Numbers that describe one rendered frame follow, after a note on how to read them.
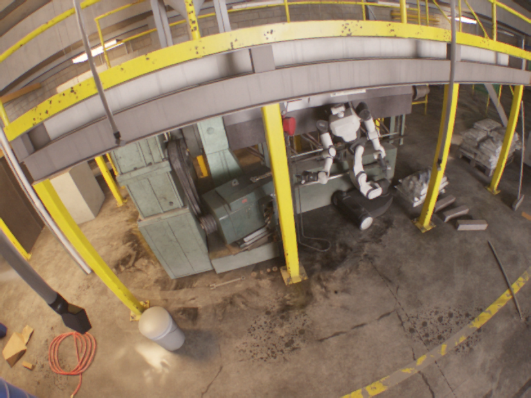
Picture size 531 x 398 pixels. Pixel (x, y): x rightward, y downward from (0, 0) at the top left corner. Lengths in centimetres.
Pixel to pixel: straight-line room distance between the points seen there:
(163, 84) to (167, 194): 94
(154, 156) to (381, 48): 214
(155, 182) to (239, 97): 108
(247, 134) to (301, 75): 116
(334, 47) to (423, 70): 74
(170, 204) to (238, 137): 94
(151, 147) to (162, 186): 36
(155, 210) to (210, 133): 92
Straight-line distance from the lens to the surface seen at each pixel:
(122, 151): 216
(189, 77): 190
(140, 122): 157
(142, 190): 227
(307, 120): 270
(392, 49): 250
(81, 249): 223
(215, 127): 254
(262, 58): 148
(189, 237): 248
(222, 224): 217
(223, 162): 270
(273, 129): 156
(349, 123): 233
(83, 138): 172
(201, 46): 142
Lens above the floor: 210
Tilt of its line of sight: 36 degrees down
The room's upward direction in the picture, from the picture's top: 11 degrees counter-clockwise
